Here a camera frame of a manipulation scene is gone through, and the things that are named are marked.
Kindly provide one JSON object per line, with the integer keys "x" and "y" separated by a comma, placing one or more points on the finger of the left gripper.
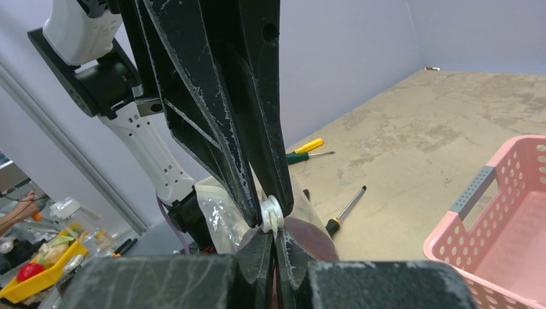
{"x": 245, "y": 43}
{"x": 175, "y": 61}

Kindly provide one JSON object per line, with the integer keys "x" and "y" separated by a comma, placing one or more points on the green handled screwdriver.
{"x": 293, "y": 158}

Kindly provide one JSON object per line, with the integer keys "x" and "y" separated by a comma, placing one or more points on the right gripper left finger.
{"x": 242, "y": 280}

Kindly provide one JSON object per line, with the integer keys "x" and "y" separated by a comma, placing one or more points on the pink plastic basket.
{"x": 494, "y": 233}

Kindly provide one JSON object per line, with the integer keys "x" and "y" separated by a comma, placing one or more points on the small yellow handled tool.
{"x": 308, "y": 146}

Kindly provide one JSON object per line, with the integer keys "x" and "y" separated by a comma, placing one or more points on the dark red toy apple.
{"x": 306, "y": 242}

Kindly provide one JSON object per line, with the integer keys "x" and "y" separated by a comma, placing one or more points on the clear zip top bag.
{"x": 225, "y": 223}

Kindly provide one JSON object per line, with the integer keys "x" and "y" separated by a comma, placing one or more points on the black yellow screwdriver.
{"x": 334, "y": 224}

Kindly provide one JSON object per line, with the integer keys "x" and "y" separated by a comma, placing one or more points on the yellow background bin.
{"x": 46, "y": 268}

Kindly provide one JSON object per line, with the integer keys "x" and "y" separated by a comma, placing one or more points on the background person hand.
{"x": 24, "y": 209}

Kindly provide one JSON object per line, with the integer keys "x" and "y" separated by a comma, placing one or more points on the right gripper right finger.
{"x": 304, "y": 282}

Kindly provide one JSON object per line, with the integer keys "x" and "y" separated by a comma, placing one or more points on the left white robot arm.
{"x": 86, "y": 46}

